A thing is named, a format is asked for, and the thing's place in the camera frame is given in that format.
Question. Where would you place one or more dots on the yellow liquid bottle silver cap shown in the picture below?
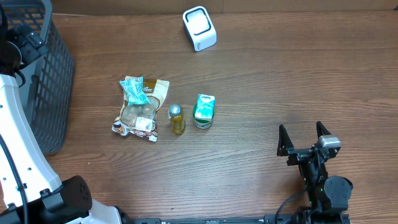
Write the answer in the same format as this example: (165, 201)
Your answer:
(176, 118)

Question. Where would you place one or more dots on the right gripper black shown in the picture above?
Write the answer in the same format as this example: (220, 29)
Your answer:
(303, 154)

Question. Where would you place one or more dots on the teal tissue pack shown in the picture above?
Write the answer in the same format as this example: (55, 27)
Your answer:
(205, 107)

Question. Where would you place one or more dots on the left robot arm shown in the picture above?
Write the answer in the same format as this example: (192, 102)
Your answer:
(32, 191)

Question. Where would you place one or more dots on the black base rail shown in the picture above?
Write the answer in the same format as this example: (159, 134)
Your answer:
(267, 219)

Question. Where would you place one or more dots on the brown snack bag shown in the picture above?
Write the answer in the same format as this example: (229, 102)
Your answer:
(141, 120)

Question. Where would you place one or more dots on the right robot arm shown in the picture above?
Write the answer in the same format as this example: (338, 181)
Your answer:
(328, 195)

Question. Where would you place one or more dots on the white barcode scanner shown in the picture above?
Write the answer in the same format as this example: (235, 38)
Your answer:
(199, 28)

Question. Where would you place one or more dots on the green lid white jar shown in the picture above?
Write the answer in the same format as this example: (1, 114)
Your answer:
(200, 123)

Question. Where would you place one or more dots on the teal snack packet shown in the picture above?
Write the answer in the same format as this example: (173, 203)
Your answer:
(133, 88)

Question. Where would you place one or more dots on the grey plastic mesh basket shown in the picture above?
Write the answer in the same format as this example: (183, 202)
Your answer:
(46, 84)

